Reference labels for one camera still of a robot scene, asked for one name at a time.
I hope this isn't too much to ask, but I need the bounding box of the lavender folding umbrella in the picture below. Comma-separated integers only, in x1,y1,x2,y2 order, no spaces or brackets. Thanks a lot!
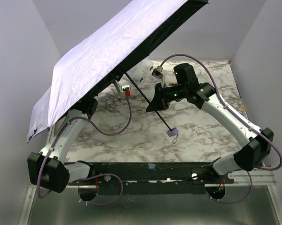
27,0,207,141

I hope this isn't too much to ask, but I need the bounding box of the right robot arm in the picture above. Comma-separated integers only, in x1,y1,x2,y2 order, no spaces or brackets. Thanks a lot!
146,63,274,176

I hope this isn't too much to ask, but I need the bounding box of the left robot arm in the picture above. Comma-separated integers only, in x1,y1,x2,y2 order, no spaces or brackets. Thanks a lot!
27,99,98,193

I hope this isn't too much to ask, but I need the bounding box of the clear plastic organizer box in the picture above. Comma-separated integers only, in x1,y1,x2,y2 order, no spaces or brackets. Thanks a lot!
127,58,154,85

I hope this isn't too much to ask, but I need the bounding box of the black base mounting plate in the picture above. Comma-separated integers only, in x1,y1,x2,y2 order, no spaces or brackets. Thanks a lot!
70,162,234,195

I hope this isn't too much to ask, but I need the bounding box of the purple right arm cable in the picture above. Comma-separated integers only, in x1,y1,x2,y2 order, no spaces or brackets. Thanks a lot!
159,54,282,203

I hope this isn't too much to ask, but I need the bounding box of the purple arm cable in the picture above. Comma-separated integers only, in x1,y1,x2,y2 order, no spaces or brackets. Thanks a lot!
37,93,133,207
159,54,282,203

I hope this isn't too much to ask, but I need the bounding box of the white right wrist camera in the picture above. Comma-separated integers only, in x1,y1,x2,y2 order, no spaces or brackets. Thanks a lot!
152,66,166,87

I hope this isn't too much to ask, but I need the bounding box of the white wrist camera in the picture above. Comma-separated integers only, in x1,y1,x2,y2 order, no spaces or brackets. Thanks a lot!
113,81,131,97
152,66,166,87

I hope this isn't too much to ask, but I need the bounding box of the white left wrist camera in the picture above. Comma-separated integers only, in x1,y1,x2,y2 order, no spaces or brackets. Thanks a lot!
113,81,131,97

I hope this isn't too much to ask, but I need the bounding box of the aluminium frame rail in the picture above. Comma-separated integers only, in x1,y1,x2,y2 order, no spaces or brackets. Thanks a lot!
232,169,276,186

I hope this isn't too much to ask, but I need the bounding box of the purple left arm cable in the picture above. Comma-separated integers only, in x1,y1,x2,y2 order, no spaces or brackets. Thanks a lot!
37,93,133,207

